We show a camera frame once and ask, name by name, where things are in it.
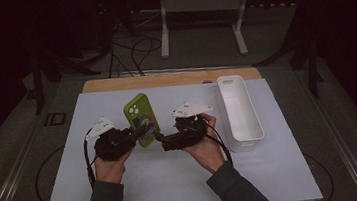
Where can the white metal stand frame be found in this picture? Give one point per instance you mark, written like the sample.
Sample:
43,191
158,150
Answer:
201,2

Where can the black tripod stand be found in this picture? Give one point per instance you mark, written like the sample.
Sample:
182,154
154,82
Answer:
309,53

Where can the black metal stand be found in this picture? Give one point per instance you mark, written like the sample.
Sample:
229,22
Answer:
38,85

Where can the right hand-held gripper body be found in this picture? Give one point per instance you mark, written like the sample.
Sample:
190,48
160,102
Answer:
186,135

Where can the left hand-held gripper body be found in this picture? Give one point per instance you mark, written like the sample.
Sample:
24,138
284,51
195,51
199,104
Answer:
114,144

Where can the person's right hand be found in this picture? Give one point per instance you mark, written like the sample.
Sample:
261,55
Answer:
207,154

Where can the white plastic storage bin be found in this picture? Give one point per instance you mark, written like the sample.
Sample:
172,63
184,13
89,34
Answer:
240,114

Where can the person's left hand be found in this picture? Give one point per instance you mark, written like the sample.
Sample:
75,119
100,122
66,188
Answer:
112,171

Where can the white table sheet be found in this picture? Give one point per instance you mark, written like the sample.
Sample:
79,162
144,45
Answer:
175,181

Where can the green clown phone case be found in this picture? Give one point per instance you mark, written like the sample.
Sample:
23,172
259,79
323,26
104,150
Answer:
141,112

